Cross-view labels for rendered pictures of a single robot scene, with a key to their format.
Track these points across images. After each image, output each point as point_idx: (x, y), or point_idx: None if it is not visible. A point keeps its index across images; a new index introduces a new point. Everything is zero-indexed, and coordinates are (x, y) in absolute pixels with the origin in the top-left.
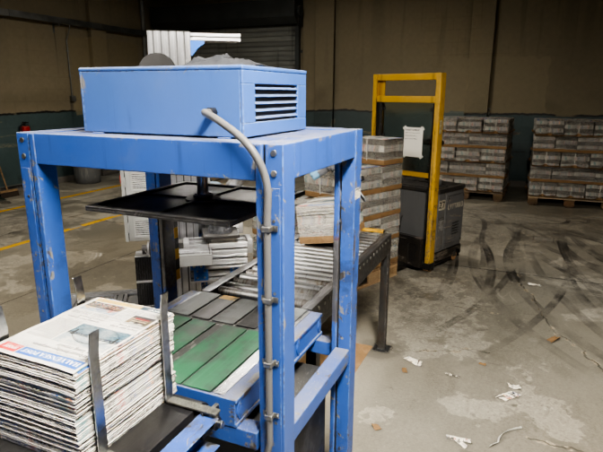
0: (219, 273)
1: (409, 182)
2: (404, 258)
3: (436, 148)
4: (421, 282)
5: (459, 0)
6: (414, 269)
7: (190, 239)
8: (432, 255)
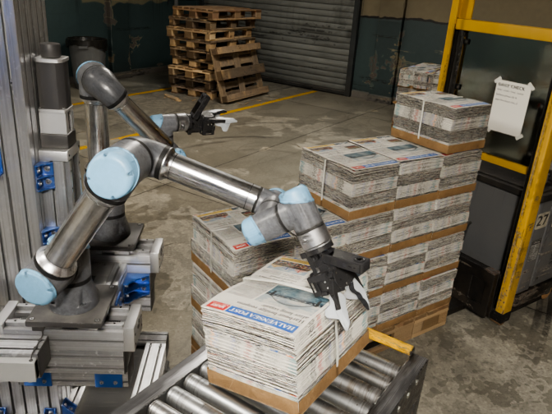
0: (73, 377)
1: (491, 169)
2: (462, 296)
3: (551, 128)
4: (484, 351)
5: None
6: (476, 314)
7: (20, 308)
8: (510, 301)
